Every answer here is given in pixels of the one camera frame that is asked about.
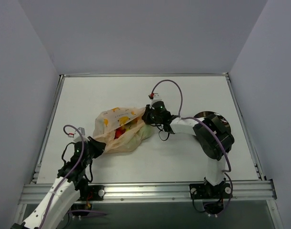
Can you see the fake mango green orange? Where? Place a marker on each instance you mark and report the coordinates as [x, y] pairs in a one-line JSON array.
[[131, 123]]

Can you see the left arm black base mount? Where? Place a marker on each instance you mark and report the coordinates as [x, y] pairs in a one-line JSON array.
[[92, 193]]

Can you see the red fake lychee bunch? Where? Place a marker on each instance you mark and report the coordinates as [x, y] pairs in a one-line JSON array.
[[119, 132]]

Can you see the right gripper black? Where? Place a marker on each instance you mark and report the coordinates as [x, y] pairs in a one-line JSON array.
[[147, 115]]

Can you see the aluminium front rail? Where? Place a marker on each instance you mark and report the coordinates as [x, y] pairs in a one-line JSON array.
[[156, 192]]

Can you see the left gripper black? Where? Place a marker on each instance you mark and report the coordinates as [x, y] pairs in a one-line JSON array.
[[95, 148]]

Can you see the round metallic plate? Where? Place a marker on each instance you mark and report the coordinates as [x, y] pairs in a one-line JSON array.
[[215, 121]]

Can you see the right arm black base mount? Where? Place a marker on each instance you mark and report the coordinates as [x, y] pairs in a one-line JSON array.
[[208, 191]]

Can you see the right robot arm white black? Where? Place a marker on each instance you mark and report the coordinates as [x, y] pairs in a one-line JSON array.
[[214, 137]]

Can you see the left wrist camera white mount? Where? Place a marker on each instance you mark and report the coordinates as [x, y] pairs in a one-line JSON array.
[[78, 135]]

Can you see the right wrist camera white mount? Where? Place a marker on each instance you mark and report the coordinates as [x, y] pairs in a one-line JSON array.
[[154, 97]]

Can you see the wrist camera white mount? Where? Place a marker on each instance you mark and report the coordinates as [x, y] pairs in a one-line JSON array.
[[154, 97], [78, 135]]

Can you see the translucent orange plastic bag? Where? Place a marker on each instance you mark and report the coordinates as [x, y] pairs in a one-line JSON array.
[[108, 121]]

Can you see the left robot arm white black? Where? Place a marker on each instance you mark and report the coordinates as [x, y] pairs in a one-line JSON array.
[[69, 186]]

